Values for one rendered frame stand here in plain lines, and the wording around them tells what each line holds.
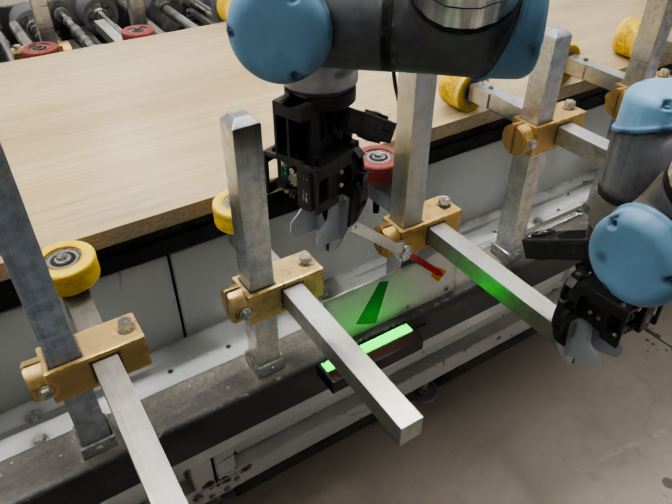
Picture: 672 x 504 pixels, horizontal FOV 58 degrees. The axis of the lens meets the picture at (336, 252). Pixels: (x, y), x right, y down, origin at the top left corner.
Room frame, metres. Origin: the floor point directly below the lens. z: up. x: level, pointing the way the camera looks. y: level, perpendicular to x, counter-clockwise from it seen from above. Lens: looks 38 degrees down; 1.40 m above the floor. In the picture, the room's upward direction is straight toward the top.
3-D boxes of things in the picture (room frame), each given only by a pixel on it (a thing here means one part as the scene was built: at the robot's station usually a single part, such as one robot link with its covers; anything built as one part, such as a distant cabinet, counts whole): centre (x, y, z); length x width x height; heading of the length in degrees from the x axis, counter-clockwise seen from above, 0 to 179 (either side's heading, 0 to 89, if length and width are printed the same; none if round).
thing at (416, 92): (0.75, -0.10, 0.92); 0.03 x 0.03 x 0.48; 32
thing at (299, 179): (0.57, 0.02, 1.10); 0.09 x 0.08 x 0.12; 143
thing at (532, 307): (0.72, -0.17, 0.84); 0.43 x 0.03 x 0.04; 32
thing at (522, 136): (0.90, -0.33, 0.95); 0.13 x 0.06 x 0.05; 122
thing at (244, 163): (0.62, 0.11, 0.87); 0.03 x 0.03 x 0.48; 32
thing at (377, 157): (0.88, -0.07, 0.85); 0.08 x 0.08 x 0.11
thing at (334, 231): (0.56, 0.01, 0.99); 0.06 x 0.03 x 0.09; 143
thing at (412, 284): (0.72, -0.09, 0.75); 0.26 x 0.01 x 0.10; 122
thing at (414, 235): (0.77, -0.12, 0.85); 0.13 x 0.06 x 0.05; 122
